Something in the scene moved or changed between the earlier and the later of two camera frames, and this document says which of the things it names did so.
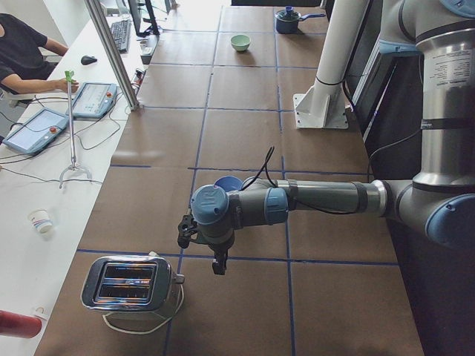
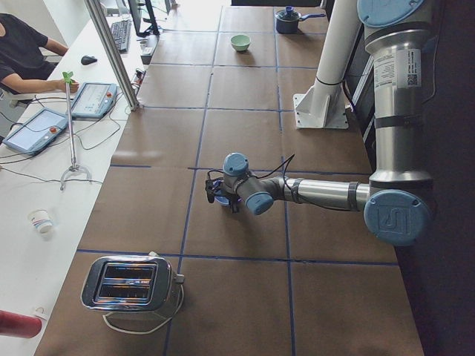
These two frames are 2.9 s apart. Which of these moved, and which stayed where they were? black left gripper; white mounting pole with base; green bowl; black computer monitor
Moved: black left gripper
Stayed: white mounting pole with base; black computer monitor; green bowl
